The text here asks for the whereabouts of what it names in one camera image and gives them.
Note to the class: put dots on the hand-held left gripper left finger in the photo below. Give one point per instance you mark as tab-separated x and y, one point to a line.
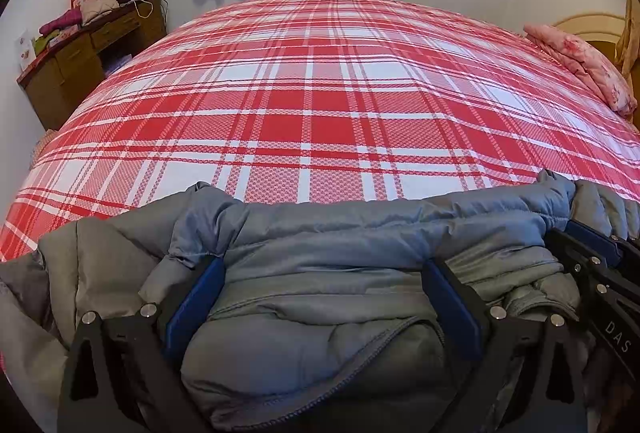
194	300

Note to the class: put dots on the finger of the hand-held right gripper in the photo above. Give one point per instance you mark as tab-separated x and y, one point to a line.
570	253
595	238

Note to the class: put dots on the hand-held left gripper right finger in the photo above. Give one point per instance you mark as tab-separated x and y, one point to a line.
450	303

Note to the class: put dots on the grey puffer jacket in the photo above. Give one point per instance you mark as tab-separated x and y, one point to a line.
325	253

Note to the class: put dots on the magenta folded clothes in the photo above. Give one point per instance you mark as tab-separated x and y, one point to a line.
60	20

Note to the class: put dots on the pink floral folded quilt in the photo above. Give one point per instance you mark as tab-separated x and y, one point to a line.
585	63

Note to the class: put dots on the beige patterned side curtain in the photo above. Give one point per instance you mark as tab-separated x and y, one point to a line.
631	33

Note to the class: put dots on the wooden bed headboard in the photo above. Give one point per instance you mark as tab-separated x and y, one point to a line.
590	25

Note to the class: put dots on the bed with red plaid sheet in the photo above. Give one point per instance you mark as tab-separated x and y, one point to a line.
310	113

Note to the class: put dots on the brown wooden desk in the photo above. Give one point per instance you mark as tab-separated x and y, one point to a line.
65	68

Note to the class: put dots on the green folded cloth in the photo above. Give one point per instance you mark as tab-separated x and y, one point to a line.
44	43

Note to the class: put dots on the white printed card box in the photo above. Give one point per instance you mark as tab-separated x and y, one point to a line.
25	48

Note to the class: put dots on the beige pink folded jacket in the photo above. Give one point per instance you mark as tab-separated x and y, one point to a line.
100	8

